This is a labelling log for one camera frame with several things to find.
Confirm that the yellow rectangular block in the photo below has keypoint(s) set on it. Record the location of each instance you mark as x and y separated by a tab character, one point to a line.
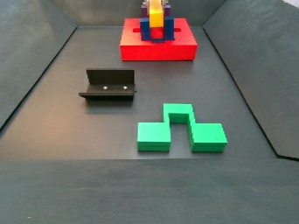
157	20

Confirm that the red board base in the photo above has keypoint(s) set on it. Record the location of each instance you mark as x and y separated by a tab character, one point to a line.
179	49

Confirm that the green stepped block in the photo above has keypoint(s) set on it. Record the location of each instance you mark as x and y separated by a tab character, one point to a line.
206	136

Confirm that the dark blue U block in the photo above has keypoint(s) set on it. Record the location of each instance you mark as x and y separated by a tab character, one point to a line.
157	34

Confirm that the purple U block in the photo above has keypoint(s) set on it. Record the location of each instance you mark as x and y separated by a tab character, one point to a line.
167	10

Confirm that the black angle bracket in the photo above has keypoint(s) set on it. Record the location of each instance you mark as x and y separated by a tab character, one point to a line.
110	83

